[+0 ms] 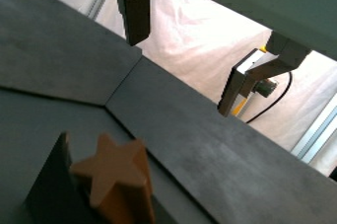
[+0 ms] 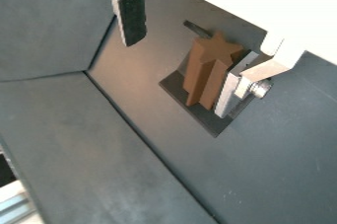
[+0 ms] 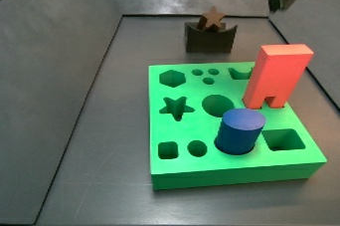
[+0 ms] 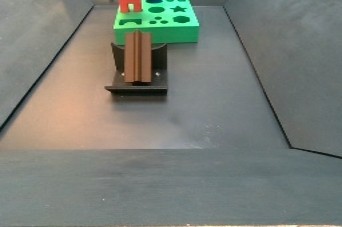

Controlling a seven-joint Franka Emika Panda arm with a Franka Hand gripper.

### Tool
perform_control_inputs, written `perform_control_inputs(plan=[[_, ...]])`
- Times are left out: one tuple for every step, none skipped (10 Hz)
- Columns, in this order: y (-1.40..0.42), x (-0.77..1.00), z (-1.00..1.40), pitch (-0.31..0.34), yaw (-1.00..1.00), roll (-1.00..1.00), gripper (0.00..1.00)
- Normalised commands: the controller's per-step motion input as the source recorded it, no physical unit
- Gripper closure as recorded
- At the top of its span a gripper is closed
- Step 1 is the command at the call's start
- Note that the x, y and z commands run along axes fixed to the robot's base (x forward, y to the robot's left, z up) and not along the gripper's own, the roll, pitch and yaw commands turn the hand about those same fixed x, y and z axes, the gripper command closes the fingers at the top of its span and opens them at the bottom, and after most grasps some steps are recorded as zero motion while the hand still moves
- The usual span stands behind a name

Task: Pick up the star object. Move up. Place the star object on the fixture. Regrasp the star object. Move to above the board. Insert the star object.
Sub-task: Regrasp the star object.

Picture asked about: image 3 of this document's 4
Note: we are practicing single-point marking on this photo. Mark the red arch block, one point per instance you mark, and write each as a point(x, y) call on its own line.
point(279, 66)

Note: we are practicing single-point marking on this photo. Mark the blue cylinder block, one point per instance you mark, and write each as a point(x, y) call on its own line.
point(239, 131)

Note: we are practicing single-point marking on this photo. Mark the black curved fixture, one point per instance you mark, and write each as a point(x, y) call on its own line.
point(208, 42)

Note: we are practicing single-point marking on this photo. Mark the green shape sorter block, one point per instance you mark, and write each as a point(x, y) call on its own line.
point(208, 141)

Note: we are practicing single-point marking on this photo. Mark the brown star prism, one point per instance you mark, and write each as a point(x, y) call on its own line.
point(210, 20)

